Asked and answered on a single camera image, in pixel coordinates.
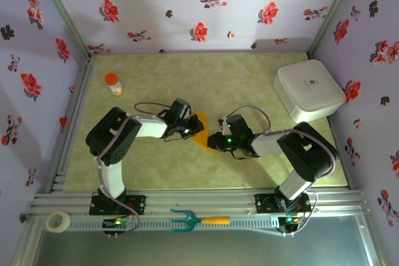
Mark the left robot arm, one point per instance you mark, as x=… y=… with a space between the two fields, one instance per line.
x=149 y=127

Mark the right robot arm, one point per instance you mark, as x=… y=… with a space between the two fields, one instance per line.
x=268 y=144

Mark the grey metal sheet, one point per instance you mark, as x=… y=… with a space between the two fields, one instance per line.
x=199 y=250

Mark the orange-capped bottle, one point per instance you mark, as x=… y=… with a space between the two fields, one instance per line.
x=114 y=84

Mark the white lidded box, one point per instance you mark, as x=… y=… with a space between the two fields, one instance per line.
x=308 y=85

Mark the white tape roll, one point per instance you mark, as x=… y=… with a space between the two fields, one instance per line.
x=58 y=221

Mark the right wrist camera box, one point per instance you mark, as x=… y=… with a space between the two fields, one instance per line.
x=224 y=125

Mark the aluminium mounting rail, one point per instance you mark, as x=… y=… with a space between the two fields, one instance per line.
x=199 y=199

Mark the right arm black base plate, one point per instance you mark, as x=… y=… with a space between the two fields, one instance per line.
x=265 y=203

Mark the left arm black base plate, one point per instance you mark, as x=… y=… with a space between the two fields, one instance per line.
x=137 y=205

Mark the aluminium side rail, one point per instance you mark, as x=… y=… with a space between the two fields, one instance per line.
x=83 y=82

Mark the aluminium frame post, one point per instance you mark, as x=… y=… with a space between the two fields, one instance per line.
x=60 y=7
x=337 y=7

